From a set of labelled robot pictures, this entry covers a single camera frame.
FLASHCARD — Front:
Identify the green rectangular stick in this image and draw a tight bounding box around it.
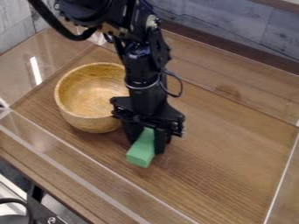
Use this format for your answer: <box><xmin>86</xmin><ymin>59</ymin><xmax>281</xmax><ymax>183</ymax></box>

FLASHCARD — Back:
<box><xmin>126</xmin><ymin>128</ymin><xmax>155</xmax><ymax>168</ymax></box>

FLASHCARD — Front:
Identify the clear acrylic corner bracket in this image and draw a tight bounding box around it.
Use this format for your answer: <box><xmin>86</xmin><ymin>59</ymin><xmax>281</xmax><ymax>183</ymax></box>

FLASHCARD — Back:
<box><xmin>76</xmin><ymin>26</ymin><xmax>107</xmax><ymax>46</ymax></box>

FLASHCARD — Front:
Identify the clear acrylic tray wall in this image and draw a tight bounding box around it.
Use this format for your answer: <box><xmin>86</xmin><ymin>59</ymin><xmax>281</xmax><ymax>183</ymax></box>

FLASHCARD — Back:
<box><xmin>0</xmin><ymin>110</ymin><xmax>199</xmax><ymax>224</ymax></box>

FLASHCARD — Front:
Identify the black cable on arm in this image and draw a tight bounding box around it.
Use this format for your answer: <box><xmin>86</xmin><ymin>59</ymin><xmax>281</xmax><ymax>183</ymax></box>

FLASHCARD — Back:
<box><xmin>159</xmin><ymin>68</ymin><xmax>184</xmax><ymax>99</ymax></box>

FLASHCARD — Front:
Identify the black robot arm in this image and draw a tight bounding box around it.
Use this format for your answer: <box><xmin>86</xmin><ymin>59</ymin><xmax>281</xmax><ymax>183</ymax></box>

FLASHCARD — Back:
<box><xmin>27</xmin><ymin>0</ymin><xmax>186</xmax><ymax>154</ymax></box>

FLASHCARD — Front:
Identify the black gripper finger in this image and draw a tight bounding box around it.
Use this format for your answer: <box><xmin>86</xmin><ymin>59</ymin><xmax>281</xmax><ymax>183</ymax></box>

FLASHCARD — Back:
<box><xmin>122</xmin><ymin>121</ymin><xmax>144</xmax><ymax>144</ymax></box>
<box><xmin>154</xmin><ymin>129</ymin><xmax>171</xmax><ymax>155</ymax></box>

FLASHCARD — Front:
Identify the wooden bowl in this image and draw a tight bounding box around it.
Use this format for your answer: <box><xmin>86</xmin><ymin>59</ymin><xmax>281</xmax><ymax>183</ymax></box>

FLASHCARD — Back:
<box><xmin>54</xmin><ymin>62</ymin><xmax>128</xmax><ymax>133</ymax></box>

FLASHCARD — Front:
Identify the black table frame bracket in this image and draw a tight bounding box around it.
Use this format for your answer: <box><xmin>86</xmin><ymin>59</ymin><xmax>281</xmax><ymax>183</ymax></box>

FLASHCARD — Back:
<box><xmin>27</xmin><ymin>185</ymin><xmax>70</xmax><ymax>224</ymax></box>

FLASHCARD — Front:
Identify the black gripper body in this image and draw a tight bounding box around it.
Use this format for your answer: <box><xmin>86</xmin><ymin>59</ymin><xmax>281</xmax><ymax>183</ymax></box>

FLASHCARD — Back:
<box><xmin>110</xmin><ymin>86</ymin><xmax>186</xmax><ymax>137</ymax></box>

